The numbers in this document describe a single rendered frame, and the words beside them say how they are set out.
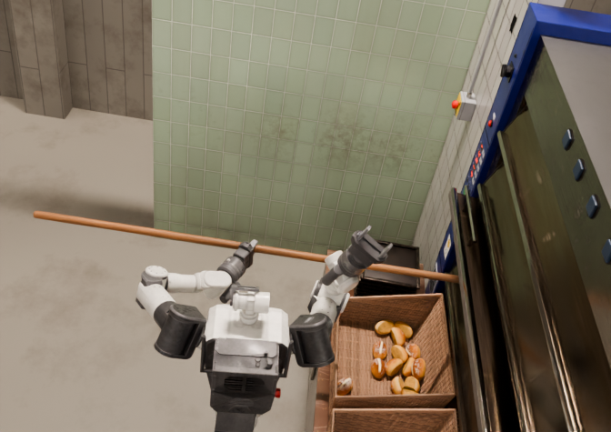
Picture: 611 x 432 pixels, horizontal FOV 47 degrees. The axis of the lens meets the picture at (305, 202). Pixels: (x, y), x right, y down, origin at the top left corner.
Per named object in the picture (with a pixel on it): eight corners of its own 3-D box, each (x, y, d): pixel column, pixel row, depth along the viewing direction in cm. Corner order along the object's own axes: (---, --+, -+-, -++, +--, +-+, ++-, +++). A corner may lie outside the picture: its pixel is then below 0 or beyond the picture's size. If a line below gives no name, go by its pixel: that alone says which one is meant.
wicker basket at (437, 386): (429, 329, 336) (445, 291, 319) (440, 434, 293) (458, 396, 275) (330, 316, 334) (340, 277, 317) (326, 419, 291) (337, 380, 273)
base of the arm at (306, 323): (335, 351, 232) (335, 366, 221) (298, 356, 234) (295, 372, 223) (327, 309, 229) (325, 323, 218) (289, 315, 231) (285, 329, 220)
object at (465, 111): (468, 110, 336) (475, 93, 329) (470, 122, 328) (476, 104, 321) (453, 108, 335) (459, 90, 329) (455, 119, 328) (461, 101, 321)
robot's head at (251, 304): (266, 323, 218) (269, 304, 212) (234, 320, 217) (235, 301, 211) (267, 306, 223) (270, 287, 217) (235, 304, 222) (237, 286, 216)
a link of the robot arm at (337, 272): (370, 268, 222) (355, 282, 231) (353, 240, 225) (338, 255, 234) (344, 281, 216) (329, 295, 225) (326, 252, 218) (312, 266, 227)
